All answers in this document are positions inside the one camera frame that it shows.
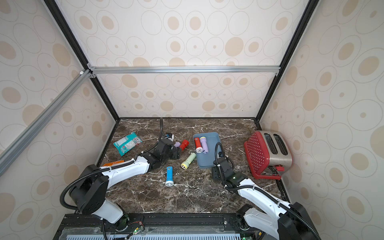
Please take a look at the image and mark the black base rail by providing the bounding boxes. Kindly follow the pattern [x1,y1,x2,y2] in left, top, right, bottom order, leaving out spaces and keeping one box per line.
[54,213,267,240]

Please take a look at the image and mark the silver aluminium rail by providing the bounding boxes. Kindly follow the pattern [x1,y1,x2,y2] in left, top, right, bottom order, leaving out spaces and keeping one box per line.
[91,66,280,74]
[1,70,91,175]

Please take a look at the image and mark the orange snack packet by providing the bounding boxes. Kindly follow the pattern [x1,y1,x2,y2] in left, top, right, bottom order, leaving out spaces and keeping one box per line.
[103,160,125,167]

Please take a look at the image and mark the red flashlight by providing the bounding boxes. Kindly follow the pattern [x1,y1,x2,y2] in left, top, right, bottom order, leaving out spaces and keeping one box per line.
[194,137,204,154]
[179,140,189,151]

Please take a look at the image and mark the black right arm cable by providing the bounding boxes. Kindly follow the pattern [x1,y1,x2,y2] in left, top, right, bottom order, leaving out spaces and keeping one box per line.
[214,142,235,169]

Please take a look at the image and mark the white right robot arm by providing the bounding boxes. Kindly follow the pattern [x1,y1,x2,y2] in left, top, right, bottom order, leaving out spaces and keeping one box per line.
[214,158,321,240]

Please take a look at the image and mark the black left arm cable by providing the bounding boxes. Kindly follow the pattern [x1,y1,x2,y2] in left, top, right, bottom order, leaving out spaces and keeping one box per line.
[143,117,165,154]

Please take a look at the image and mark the black frame post right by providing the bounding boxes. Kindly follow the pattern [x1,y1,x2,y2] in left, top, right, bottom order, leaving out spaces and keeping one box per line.
[255,0,320,124]

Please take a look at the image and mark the silver aluminium rail back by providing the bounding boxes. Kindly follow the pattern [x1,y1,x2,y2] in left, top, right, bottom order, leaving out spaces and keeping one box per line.
[91,66,280,74]

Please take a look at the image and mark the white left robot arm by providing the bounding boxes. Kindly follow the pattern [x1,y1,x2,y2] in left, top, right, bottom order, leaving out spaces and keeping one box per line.
[60,138,189,225]

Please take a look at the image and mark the blue flashlight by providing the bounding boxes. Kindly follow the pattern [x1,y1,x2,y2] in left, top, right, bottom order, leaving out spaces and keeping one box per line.
[165,166,174,187]

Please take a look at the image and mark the silver aluminium rail left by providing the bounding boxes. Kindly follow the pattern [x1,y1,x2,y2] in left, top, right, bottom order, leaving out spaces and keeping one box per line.
[1,70,91,175]

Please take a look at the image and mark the light green flashlight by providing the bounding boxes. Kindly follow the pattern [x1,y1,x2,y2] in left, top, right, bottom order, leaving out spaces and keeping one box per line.
[181,153,197,170]

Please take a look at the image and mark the black frame post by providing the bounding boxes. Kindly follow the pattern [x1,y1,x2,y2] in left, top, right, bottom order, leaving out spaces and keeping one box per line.
[255,0,320,124]
[43,0,120,122]

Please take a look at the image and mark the black frame post left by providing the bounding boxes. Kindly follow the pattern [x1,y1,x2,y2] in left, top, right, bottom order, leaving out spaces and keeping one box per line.
[43,0,120,122]

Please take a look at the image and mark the blue plastic storage box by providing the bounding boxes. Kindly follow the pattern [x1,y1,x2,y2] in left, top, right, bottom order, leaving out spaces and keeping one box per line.
[193,132,221,169]

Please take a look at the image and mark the teal snack packet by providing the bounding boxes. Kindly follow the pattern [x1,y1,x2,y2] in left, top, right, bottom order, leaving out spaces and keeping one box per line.
[114,132,143,156]

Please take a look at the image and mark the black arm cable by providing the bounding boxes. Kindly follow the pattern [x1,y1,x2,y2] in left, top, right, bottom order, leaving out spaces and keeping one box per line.
[214,142,235,169]
[143,117,165,154]

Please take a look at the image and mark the red polka dot toaster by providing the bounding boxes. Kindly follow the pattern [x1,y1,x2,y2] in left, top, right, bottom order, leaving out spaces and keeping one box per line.
[244,131,293,181]

